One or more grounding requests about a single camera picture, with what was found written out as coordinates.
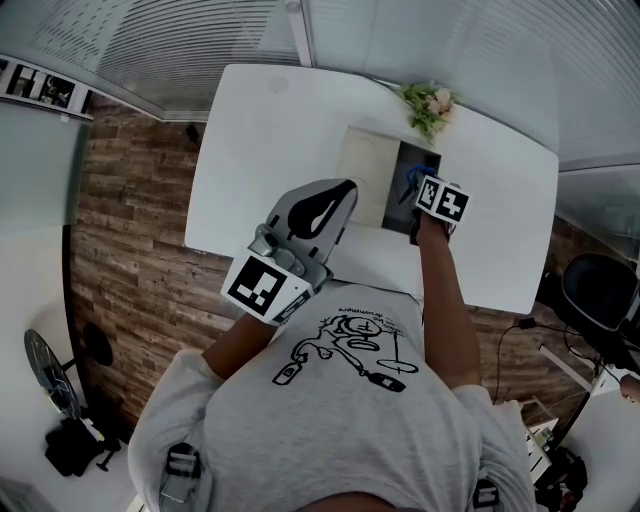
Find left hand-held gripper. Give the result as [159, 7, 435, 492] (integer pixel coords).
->
[219, 177, 359, 327]

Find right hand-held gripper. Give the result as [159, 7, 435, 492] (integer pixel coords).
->
[408, 173, 471, 246]

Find blue-handled scissors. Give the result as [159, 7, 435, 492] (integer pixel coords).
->
[397, 163, 437, 204]

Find grey box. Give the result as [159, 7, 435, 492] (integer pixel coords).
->
[382, 141, 444, 237]

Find person's left forearm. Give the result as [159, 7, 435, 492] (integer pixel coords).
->
[201, 312, 279, 384]

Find person's right forearm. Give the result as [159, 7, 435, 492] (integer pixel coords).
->
[416, 219, 484, 392]

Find beige box lid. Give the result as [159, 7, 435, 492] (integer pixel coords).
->
[338, 125, 402, 229]

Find artificial flower bouquet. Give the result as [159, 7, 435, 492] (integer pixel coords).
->
[397, 81, 464, 147]

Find black office chair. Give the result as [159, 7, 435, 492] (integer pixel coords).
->
[559, 251, 640, 334]

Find person's grey printed T-shirt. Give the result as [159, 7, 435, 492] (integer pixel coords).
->
[127, 282, 539, 512]

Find white side desk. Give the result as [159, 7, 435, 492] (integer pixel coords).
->
[539, 343, 640, 402]

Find black and white shelf unit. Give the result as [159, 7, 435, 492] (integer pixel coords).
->
[0, 56, 95, 120]

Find black backpack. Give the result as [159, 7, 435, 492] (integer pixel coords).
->
[533, 446, 589, 512]

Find round black marble side table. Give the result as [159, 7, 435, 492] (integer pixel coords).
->
[23, 322, 114, 422]

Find black bag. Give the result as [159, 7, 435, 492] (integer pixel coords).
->
[44, 417, 122, 478]

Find black floor cable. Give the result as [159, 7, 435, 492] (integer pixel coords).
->
[491, 317, 537, 404]

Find white frame rack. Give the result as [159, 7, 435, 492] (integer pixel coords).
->
[518, 397, 562, 482]

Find grey shoulder strap buckle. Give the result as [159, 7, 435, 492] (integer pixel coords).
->
[471, 477, 502, 512]
[159, 442, 204, 512]

